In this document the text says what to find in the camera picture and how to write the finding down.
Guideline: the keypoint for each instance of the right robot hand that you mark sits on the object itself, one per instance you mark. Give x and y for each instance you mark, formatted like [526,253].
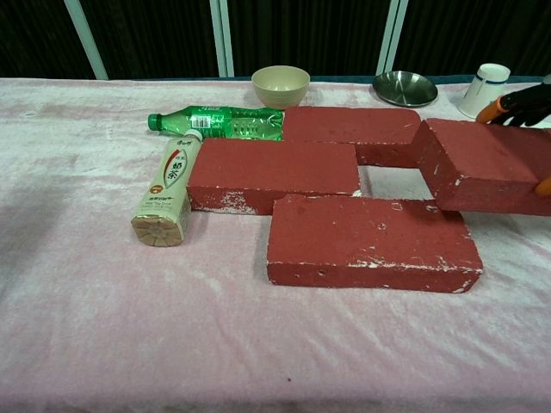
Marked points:
[527,107]

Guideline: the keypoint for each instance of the red brick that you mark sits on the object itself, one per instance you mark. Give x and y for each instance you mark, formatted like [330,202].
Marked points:
[370,241]
[478,163]
[348,127]
[275,172]

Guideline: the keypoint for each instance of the white paper cup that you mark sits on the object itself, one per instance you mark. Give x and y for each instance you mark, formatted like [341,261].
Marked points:
[480,92]

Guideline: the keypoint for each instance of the stainless steel plate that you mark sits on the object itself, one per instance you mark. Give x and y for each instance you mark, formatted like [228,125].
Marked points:
[404,88]

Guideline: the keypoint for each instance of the beige bowl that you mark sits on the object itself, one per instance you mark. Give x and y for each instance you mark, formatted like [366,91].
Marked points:
[280,88]

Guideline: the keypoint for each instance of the green plastic bottle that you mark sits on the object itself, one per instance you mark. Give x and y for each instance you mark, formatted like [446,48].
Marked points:
[215,122]

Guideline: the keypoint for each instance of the beige milk tea bottle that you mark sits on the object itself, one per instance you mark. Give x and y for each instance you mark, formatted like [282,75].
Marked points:
[170,189]

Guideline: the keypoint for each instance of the pink plush table cloth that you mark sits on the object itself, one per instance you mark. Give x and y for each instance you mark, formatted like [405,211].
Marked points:
[129,322]

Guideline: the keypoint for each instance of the white partition post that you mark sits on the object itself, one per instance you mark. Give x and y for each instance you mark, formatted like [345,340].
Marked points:
[88,41]
[391,36]
[223,38]

